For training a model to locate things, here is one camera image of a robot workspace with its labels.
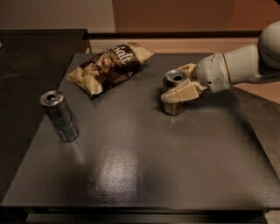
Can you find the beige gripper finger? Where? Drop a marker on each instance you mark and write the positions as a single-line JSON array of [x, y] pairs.
[[188, 70], [183, 92]]

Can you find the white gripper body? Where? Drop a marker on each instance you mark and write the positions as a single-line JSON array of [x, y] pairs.
[[210, 72]]

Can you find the orange soda can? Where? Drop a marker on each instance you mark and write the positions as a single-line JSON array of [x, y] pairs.
[[171, 79]]

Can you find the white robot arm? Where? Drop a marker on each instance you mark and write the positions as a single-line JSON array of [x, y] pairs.
[[254, 63]]

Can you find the slim blue energy drink can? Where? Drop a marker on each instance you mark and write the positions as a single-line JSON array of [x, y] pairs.
[[56, 108]]

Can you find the salt chips bag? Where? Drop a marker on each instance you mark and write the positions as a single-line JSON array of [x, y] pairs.
[[109, 68]]

